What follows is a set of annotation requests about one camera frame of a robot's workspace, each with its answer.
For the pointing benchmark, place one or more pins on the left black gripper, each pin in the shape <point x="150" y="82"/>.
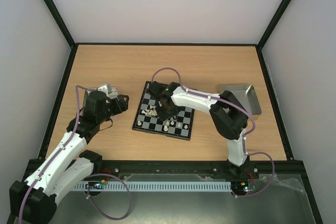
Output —
<point x="124" y="106"/>

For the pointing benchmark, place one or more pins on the pile of white pieces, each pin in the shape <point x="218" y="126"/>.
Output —
<point x="151" y="111"/>

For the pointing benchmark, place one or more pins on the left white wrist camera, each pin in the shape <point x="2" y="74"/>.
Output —
<point x="106" y="88"/>

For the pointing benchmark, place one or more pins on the light blue slotted cable duct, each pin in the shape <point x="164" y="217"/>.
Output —
<point x="156" y="186"/>

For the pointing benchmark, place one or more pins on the silver embossed metal tin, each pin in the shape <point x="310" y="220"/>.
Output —
<point x="113" y="91"/>

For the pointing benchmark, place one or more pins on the gold sided metal tin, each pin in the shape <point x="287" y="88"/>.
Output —
<point x="246" y="95"/>

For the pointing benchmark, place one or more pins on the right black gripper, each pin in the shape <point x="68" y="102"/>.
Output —
<point x="165" y="109"/>

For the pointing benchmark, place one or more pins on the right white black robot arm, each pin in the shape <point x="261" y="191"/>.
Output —
<point x="228" y="115"/>

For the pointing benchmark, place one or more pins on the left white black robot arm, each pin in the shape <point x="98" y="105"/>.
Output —
<point x="36" y="199"/>

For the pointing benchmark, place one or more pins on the folding magnetic chess board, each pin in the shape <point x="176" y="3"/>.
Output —
<point x="155" y="125"/>

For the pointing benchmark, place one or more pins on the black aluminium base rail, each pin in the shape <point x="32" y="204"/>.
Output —
<point x="214" y="169"/>

